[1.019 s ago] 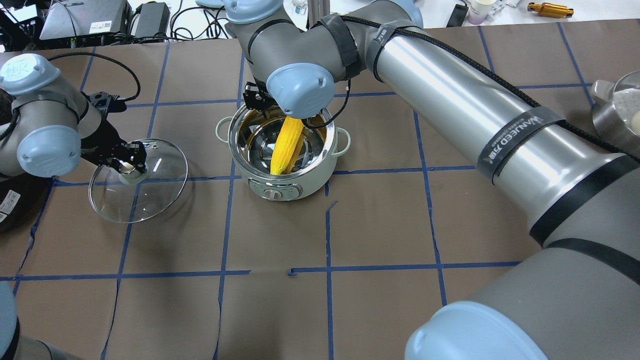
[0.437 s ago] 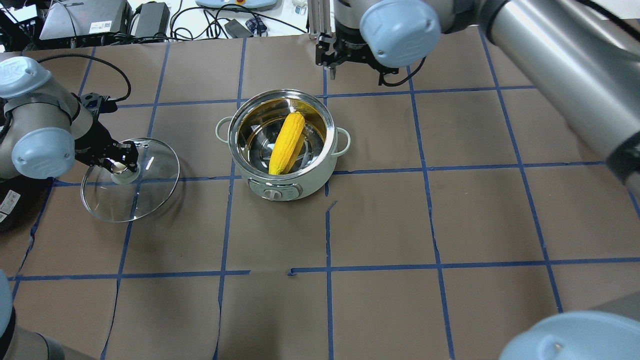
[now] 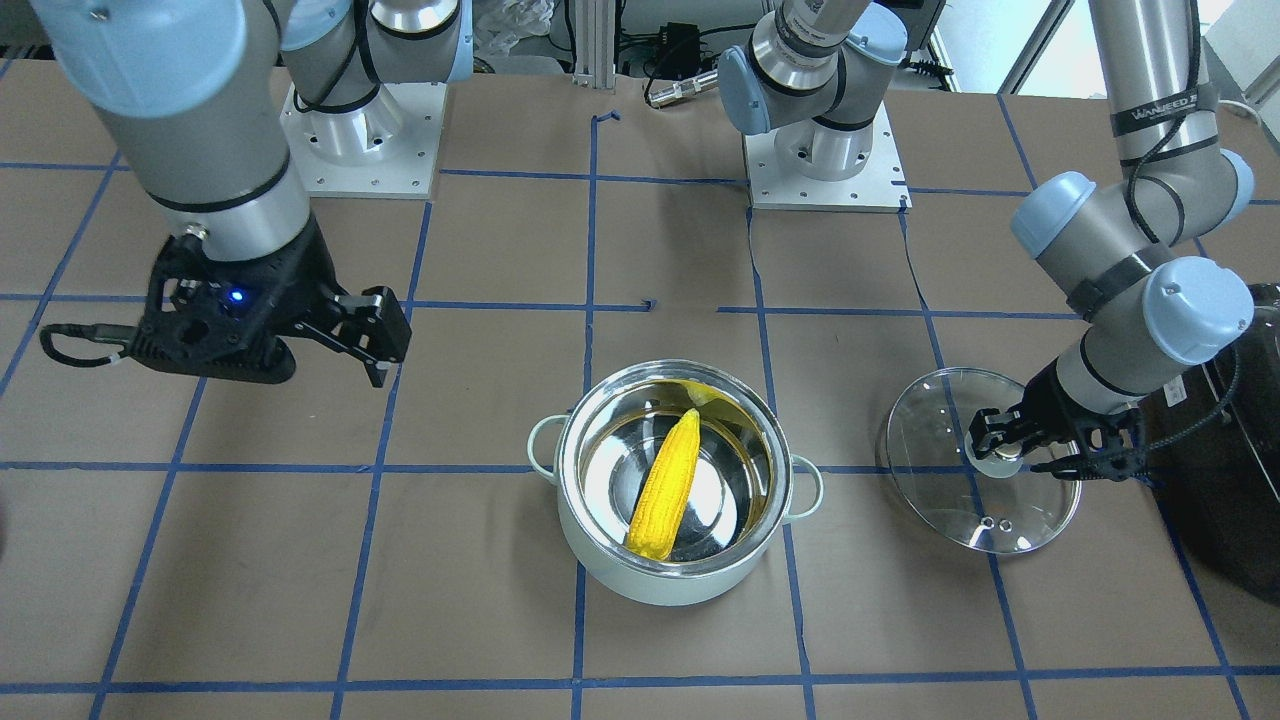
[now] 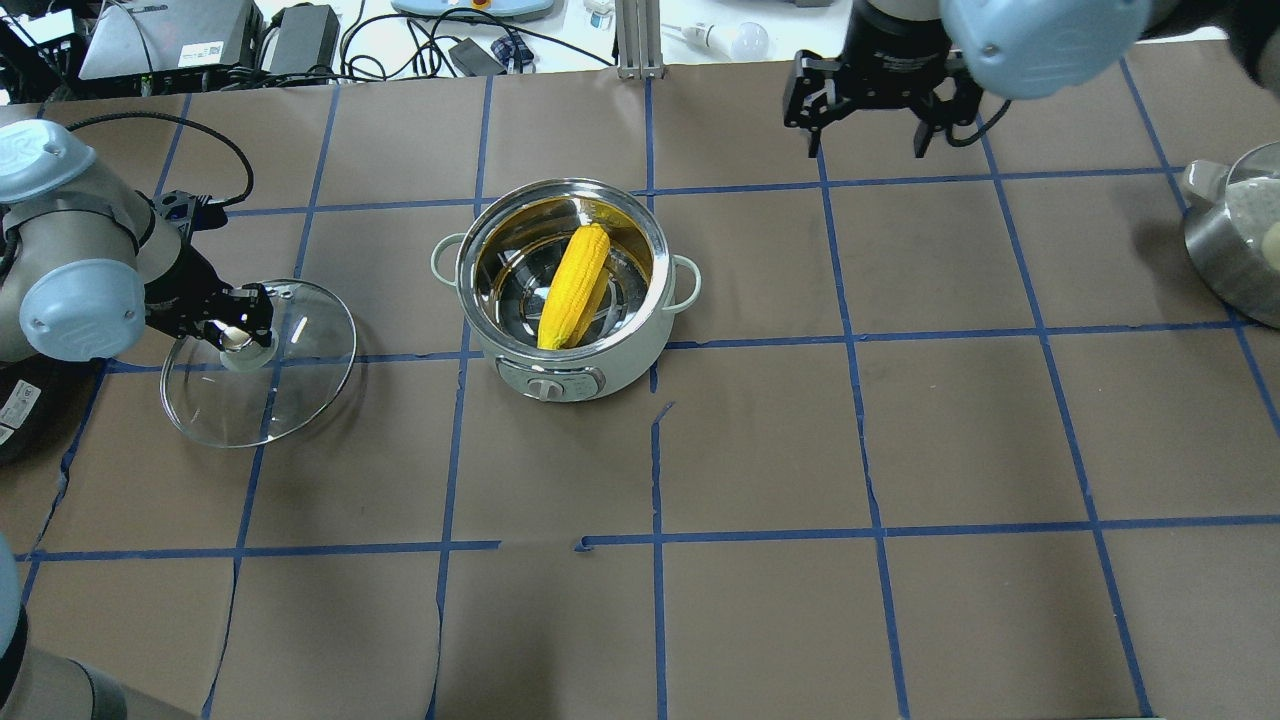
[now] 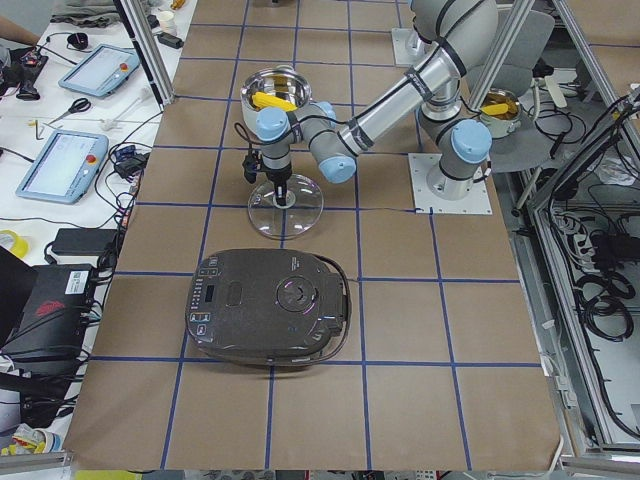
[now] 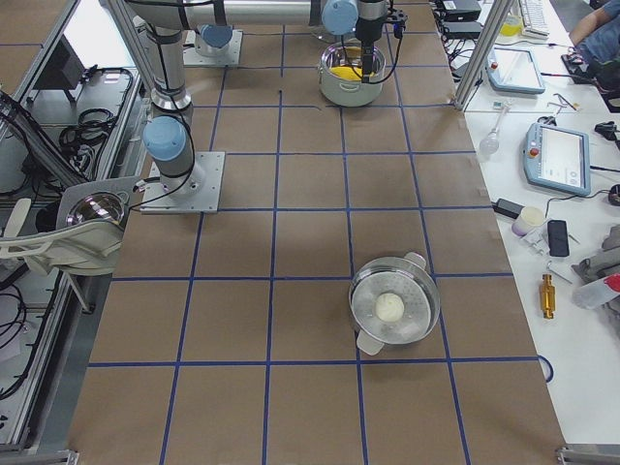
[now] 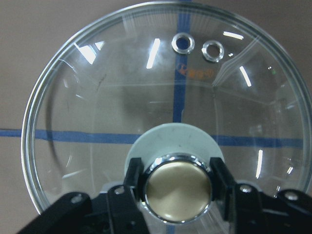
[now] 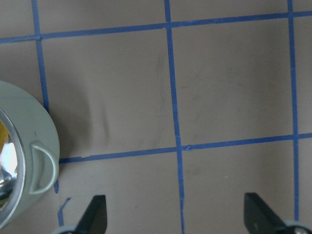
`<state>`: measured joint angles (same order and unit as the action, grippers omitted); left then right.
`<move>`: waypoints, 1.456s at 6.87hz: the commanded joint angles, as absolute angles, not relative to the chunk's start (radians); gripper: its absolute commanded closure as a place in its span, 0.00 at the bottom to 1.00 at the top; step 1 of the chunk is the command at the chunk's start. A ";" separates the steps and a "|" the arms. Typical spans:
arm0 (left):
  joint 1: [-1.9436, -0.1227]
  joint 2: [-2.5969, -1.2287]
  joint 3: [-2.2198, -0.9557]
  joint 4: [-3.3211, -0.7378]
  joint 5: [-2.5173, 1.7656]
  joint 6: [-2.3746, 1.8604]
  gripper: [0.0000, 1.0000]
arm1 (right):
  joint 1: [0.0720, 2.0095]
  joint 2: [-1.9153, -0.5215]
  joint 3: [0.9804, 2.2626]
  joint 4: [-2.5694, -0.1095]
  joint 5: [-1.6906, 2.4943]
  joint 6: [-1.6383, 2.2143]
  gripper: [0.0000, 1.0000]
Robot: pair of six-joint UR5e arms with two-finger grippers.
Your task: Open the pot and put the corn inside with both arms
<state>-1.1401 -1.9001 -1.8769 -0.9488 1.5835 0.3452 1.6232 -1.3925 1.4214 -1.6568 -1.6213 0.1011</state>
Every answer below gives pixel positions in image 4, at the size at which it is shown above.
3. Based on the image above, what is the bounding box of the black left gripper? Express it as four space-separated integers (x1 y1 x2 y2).
145 190 274 351

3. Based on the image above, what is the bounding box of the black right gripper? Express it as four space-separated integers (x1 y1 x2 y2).
783 1 986 159

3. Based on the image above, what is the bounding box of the glass pot lid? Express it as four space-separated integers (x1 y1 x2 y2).
160 279 358 448

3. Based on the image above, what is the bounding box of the yellow corn cob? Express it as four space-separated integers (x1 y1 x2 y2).
536 223 611 351

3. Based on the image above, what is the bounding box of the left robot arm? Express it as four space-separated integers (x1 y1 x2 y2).
1 119 276 464

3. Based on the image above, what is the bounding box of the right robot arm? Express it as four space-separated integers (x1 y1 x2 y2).
782 1 1279 158

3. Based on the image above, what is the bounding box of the pale green electric pot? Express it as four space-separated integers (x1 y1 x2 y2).
430 178 703 404

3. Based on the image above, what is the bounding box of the steel pot with lid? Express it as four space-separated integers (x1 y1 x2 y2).
1180 141 1279 329

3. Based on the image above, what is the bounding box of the white light bulb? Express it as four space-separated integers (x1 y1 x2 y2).
675 20 771 61

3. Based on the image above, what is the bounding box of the black power adapter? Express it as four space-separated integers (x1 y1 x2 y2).
264 3 340 76

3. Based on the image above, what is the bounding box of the aluminium frame post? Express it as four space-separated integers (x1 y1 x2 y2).
614 0 666 79

